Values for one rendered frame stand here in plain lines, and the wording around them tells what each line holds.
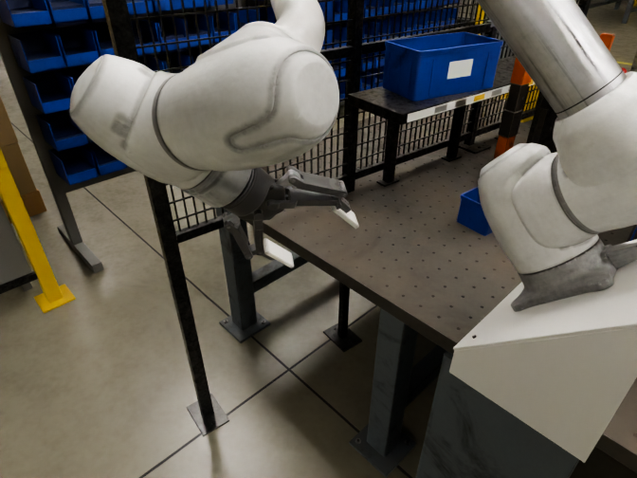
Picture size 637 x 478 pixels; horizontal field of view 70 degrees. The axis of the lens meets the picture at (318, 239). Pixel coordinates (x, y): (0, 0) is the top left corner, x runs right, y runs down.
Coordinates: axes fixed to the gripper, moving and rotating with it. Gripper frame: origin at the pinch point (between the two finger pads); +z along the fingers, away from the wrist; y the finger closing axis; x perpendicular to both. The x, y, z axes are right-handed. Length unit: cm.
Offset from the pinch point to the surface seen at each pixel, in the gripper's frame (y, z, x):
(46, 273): 148, 26, -88
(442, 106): -27, 40, -50
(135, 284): 134, 60, -88
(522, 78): -50, 59, -60
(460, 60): -37, 39, -59
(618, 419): -24, 47, 33
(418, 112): -21, 34, -46
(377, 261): 6.6, 42.5, -17.9
